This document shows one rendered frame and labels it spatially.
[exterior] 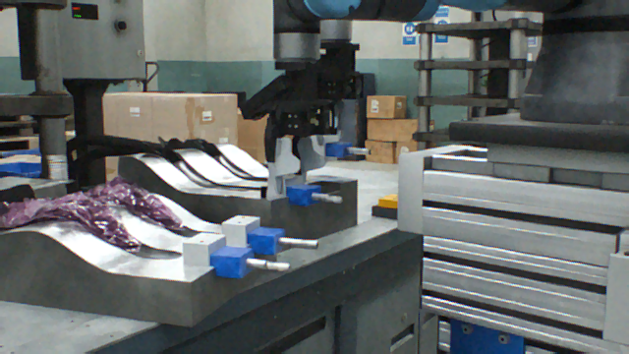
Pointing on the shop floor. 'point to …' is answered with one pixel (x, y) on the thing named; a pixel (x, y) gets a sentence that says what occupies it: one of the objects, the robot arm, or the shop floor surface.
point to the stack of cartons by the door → (390, 129)
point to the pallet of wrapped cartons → (169, 118)
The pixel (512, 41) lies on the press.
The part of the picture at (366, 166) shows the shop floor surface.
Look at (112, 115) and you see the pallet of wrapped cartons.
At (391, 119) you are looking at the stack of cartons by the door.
